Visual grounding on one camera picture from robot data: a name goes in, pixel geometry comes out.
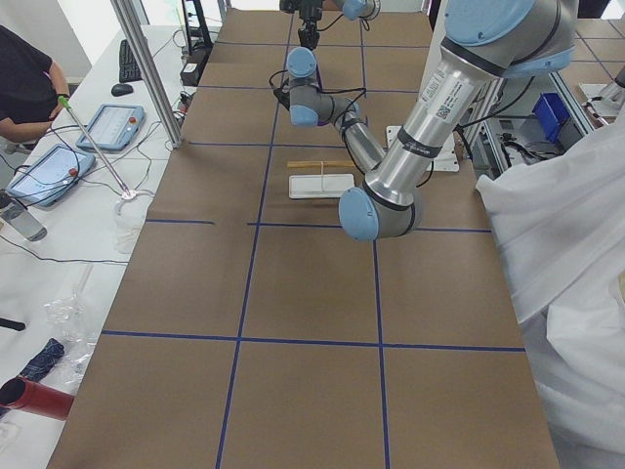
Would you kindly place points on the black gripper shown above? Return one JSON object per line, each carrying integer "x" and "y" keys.
{"x": 309, "y": 22}

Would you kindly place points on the purple microfibre towel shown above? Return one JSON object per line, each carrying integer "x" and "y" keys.
{"x": 320, "y": 123}

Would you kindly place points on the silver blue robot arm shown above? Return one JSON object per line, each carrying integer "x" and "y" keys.
{"x": 352, "y": 9}
{"x": 483, "y": 41}

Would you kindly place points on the upper wooden rack rod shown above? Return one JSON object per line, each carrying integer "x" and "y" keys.
{"x": 319, "y": 164}

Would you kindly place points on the white towel rack base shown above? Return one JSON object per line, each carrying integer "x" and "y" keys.
{"x": 319, "y": 186}

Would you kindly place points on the black box device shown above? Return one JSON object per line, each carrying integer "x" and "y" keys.
{"x": 190, "y": 74}

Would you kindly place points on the black keyboard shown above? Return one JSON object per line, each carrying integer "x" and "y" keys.
{"x": 129, "y": 70}

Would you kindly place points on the black computer mouse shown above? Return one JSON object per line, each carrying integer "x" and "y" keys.
{"x": 121, "y": 89}

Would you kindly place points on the far blue teach pendant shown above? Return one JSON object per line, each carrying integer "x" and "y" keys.
{"x": 114, "y": 127}

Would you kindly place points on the blue teach pendant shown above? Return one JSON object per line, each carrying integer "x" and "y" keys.
{"x": 114, "y": 127}
{"x": 51, "y": 176}

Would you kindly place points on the blue storage bin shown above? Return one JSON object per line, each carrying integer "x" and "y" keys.
{"x": 552, "y": 115}

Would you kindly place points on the green tipped metal rod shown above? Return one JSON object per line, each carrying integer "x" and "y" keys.
{"x": 126, "y": 192}

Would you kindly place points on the person in black shirt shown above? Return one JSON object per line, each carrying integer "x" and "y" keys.
{"x": 32, "y": 84}

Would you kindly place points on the near blue teach pendant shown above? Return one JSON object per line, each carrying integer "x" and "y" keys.
{"x": 51, "y": 176}

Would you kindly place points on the clear water bottle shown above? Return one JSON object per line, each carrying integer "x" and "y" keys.
{"x": 19, "y": 218}

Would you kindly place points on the folded dark blue umbrella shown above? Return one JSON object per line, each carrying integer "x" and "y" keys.
{"x": 42, "y": 363}

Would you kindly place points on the red cylinder tube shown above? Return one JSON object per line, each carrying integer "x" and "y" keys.
{"x": 33, "y": 397}

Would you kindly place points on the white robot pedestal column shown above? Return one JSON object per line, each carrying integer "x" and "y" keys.
{"x": 445, "y": 89}

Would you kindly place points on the aluminium frame post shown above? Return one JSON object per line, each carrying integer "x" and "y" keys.
{"x": 131, "y": 26}

